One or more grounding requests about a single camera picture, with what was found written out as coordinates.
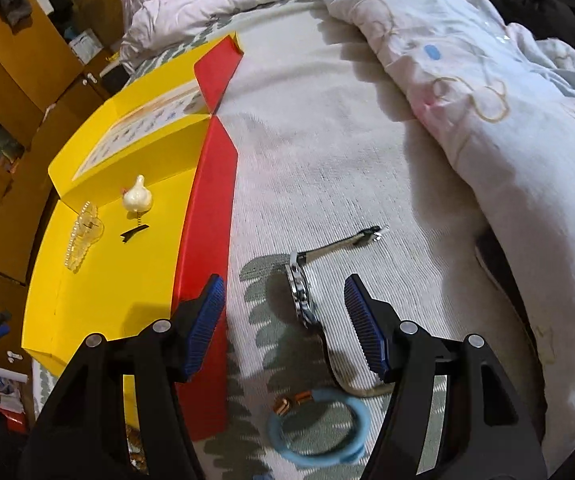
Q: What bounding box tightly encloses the wooden wardrobe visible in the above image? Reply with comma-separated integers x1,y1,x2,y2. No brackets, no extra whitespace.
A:
0,0,110,283

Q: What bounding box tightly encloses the light blue hair tie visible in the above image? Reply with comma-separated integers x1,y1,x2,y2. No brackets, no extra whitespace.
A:
265,387,373,468

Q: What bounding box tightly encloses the pearl clear hair claw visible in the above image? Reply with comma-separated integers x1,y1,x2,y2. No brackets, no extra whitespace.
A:
64,202,104,272

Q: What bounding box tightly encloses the floral white duvet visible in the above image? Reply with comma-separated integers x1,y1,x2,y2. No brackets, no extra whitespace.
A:
130,0,575,469

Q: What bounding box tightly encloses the silver wristwatch black strap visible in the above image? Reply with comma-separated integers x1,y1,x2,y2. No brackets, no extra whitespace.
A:
284,224,399,399

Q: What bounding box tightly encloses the white garlic shaped charm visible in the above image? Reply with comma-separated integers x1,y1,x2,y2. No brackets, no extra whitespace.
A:
122,174,153,214

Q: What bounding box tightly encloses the yellow red cardboard box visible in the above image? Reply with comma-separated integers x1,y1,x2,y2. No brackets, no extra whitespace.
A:
20,32,245,442

